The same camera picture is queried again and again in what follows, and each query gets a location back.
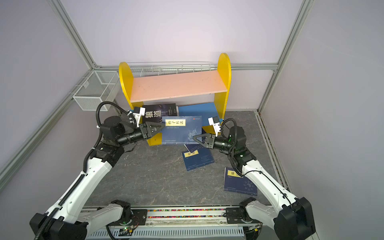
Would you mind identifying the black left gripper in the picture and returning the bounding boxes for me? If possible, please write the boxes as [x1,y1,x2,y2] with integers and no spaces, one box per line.
[116,121,165,147]

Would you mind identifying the dark book white characters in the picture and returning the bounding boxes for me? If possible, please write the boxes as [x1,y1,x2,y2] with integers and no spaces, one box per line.
[143,103,178,123]

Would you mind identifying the blue book landscape cover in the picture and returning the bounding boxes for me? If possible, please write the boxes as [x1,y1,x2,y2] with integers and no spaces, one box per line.
[161,116,202,145]

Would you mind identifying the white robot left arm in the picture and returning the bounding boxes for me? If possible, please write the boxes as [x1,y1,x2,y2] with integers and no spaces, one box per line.
[30,115,166,240]

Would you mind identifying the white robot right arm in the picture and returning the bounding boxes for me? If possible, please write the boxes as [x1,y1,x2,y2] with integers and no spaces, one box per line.
[193,126,316,240]

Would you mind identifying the dark blue book under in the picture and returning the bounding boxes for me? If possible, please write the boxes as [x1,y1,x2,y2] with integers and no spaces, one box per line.
[182,144,214,171]

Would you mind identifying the yellow wooden bookshelf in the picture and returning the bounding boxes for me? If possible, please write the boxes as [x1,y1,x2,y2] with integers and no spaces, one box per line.
[118,53,232,147]

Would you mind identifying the blue book yellow label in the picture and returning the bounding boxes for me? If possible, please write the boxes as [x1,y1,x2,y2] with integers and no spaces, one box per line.
[224,167,258,196]

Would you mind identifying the white mesh basket box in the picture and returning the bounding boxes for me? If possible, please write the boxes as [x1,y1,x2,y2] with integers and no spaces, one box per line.
[73,71,121,111]

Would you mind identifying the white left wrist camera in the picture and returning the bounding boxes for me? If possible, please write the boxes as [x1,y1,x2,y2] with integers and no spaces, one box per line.
[127,107,146,128]

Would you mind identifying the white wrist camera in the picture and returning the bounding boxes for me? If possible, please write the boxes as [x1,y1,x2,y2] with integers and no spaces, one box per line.
[207,117,221,137]
[127,107,146,128]

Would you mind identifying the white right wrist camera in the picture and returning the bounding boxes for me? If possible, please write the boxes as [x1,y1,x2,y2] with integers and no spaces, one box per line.
[207,117,221,137]

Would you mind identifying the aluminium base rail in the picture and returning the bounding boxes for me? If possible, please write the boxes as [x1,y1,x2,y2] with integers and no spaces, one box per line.
[77,204,313,229]

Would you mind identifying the white vented cable duct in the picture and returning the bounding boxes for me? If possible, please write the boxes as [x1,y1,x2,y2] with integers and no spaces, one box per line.
[86,226,245,240]

